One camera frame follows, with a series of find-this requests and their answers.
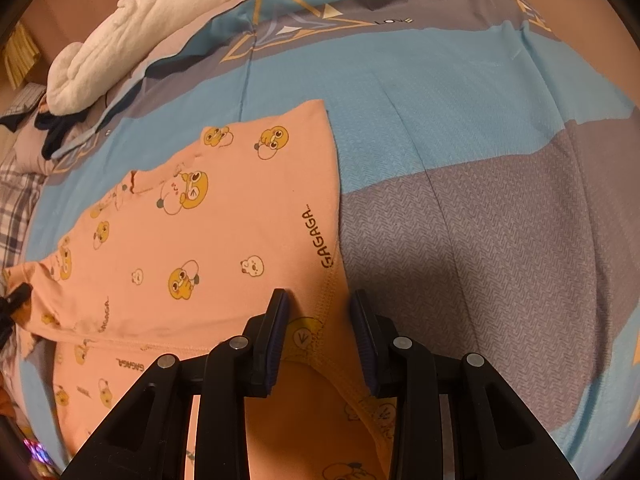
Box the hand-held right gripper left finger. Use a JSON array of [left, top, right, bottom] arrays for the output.
[[60, 288, 292, 480]]

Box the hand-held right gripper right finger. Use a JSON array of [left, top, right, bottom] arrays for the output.
[[348, 289, 581, 480]]

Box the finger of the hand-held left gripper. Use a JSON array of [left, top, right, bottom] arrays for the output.
[[0, 284, 32, 356]]

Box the pink cartoon print garment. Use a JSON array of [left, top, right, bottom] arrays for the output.
[[2, 100, 401, 480]]

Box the plaid pillow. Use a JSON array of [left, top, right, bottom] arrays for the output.
[[0, 152, 48, 268]]

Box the colourful lit object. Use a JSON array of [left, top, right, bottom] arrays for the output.
[[20, 435, 57, 476]]

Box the dark navy cloth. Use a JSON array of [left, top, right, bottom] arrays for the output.
[[0, 109, 91, 158]]

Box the blue grey patterned duvet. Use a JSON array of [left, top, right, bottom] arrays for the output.
[[20, 0, 640, 466]]

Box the yellow cloth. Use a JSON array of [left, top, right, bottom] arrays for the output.
[[2, 25, 40, 87]]

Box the white fluffy blanket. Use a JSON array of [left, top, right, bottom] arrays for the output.
[[46, 0, 246, 113]]

